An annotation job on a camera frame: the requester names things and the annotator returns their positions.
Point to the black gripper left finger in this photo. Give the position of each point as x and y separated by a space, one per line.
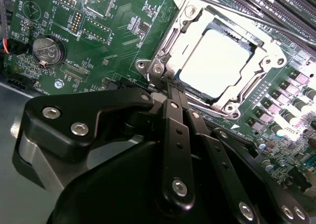
74 105

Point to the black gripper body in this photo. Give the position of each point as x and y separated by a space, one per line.
118 189

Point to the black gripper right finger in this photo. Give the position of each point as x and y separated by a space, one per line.
209 154

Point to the metal locking lever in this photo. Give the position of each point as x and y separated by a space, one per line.
202 109

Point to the silver CPU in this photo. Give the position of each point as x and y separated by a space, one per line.
214 60

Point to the metal socket cover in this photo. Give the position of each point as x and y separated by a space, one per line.
269 49

